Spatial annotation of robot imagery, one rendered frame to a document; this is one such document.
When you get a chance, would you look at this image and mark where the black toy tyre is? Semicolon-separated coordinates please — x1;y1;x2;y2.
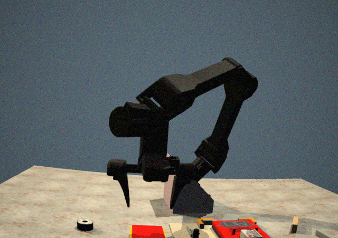
77;218;93;231

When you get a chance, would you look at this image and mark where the orange flat bar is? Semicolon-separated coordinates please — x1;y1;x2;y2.
291;216;299;233

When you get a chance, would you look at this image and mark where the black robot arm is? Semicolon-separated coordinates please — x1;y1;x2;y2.
109;57;258;185

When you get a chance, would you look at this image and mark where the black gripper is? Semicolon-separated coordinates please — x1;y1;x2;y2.
107;137;199;209

